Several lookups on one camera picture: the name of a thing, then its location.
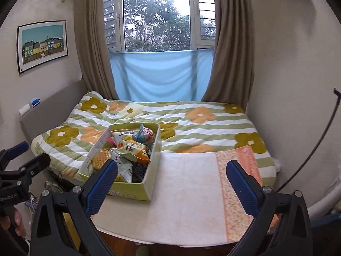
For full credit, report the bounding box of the green yellow cardboard box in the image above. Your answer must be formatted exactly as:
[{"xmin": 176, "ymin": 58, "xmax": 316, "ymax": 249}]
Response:
[{"xmin": 77, "ymin": 122, "xmax": 161, "ymax": 201}]

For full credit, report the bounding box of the person's left hand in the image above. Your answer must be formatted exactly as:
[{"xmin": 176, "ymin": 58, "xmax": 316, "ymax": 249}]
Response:
[{"xmin": 0, "ymin": 207, "xmax": 27, "ymax": 239}]

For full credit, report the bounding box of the blue white item on headboard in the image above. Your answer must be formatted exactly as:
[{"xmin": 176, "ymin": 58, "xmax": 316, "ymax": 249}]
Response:
[{"xmin": 19, "ymin": 98, "xmax": 41, "ymax": 117}]

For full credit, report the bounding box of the grey headboard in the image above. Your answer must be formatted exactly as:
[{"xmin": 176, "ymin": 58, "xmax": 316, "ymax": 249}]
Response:
[{"xmin": 20, "ymin": 79, "xmax": 88, "ymax": 143}]

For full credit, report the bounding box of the clear wrapped pastry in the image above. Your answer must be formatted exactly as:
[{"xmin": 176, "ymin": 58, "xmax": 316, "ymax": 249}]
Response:
[{"xmin": 91, "ymin": 150, "xmax": 111, "ymax": 170}]

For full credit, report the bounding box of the corn chip snack bag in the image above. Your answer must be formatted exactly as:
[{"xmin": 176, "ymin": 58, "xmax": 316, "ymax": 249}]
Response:
[{"xmin": 110, "ymin": 148, "xmax": 132, "ymax": 183}]

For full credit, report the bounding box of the pink peach towel mat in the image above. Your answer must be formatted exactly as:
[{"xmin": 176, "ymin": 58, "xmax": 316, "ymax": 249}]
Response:
[{"xmin": 93, "ymin": 146, "xmax": 276, "ymax": 247}]

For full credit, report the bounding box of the white gold snack bag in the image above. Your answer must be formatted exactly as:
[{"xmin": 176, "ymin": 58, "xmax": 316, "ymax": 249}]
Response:
[{"xmin": 111, "ymin": 129, "xmax": 136, "ymax": 146}]

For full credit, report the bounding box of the orange cheese stick bag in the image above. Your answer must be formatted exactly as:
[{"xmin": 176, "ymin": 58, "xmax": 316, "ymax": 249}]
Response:
[{"xmin": 117, "ymin": 139, "xmax": 150, "ymax": 164}]

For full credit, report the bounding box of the framed houses picture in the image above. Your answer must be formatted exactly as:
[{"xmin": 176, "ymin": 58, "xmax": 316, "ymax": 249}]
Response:
[{"xmin": 16, "ymin": 20, "xmax": 68, "ymax": 75}]

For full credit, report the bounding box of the blue white snack bag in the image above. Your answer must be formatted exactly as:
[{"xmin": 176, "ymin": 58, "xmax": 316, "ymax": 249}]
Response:
[{"xmin": 133, "ymin": 124, "xmax": 155, "ymax": 146}]

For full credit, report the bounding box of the floral striped quilt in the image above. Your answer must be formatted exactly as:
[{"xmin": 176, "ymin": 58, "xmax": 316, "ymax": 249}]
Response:
[{"xmin": 31, "ymin": 90, "xmax": 280, "ymax": 187}]

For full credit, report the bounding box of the left brown curtain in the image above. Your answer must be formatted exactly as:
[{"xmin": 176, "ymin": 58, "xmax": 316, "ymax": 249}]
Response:
[{"xmin": 73, "ymin": 0, "xmax": 118, "ymax": 99}]

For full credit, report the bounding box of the brown curtain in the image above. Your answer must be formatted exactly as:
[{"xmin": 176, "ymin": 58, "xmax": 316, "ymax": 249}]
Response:
[
  {"xmin": 202, "ymin": 0, "xmax": 255, "ymax": 110},
  {"xmin": 73, "ymin": 0, "xmax": 118, "ymax": 99}
]

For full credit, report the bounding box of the right brown curtain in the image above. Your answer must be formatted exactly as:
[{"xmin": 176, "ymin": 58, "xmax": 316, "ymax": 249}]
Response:
[{"xmin": 202, "ymin": 0, "xmax": 255, "ymax": 110}]

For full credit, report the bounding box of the light blue window cloth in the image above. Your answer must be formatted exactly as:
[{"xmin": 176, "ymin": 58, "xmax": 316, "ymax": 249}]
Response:
[{"xmin": 109, "ymin": 50, "xmax": 213, "ymax": 102}]

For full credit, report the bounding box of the black cable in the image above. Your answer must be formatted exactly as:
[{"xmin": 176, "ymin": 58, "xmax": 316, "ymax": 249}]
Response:
[{"xmin": 275, "ymin": 87, "xmax": 341, "ymax": 193}]

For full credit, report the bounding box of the white window frame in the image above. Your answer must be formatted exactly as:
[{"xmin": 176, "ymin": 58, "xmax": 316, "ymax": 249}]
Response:
[{"xmin": 103, "ymin": 0, "xmax": 216, "ymax": 53}]

